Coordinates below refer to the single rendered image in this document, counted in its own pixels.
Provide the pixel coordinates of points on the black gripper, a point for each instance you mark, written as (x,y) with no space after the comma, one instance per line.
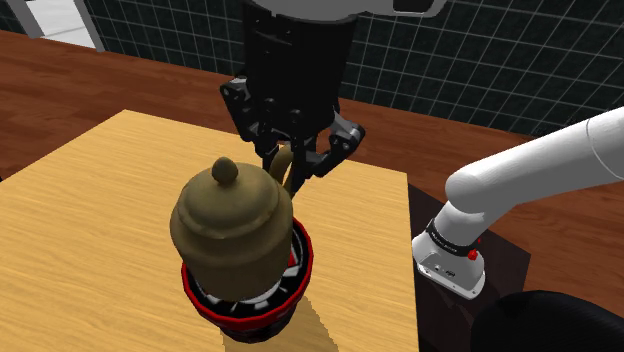
(297,68)

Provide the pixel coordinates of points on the olive brown teapot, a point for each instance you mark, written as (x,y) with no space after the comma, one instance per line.
(234,229)

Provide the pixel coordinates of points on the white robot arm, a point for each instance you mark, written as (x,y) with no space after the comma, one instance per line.
(526,170)

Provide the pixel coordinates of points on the red and black bowl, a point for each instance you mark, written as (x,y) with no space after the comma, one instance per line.
(292,282)

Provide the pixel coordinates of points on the light wooden table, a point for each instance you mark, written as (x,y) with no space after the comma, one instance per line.
(73,219)

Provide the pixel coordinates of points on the white door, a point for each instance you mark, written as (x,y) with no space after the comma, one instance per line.
(58,17)

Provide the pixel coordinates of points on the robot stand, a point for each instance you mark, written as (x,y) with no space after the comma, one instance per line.
(502,273)

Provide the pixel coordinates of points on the black rounded object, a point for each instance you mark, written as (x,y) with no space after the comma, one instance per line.
(551,324)

